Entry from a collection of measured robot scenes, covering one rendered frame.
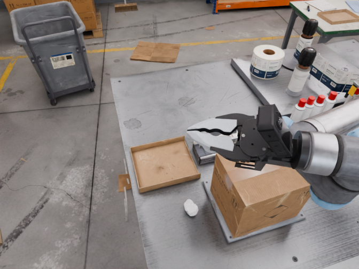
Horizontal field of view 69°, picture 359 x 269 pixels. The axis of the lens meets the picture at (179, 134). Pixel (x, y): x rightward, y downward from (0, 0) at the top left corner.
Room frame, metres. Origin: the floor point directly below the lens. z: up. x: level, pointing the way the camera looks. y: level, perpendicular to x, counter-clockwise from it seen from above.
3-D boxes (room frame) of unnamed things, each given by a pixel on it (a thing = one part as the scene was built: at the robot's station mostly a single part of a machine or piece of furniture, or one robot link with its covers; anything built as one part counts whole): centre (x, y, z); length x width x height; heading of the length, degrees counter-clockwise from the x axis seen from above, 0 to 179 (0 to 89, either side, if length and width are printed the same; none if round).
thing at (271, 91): (1.55, -0.87, 0.86); 0.80 x 0.67 x 0.05; 107
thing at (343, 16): (2.65, -1.59, 0.82); 0.34 x 0.24 x 0.03; 104
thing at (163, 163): (0.80, 0.08, 0.85); 0.30 x 0.26 x 0.04; 107
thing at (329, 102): (1.06, -0.78, 0.98); 0.05 x 0.05 x 0.20
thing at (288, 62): (1.71, -0.87, 0.89); 0.31 x 0.31 x 0.01
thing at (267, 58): (1.58, -0.59, 0.95); 0.20 x 0.20 x 0.14
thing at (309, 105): (1.02, -0.66, 0.98); 0.05 x 0.05 x 0.20
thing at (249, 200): (0.58, -0.32, 0.99); 0.30 x 0.24 x 0.27; 109
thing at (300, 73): (1.33, -0.72, 1.03); 0.09 x 0.09 x 0.30
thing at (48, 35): (2.62, 1.33, 0.48); 0.89 x 0.63 x 0.96; 27
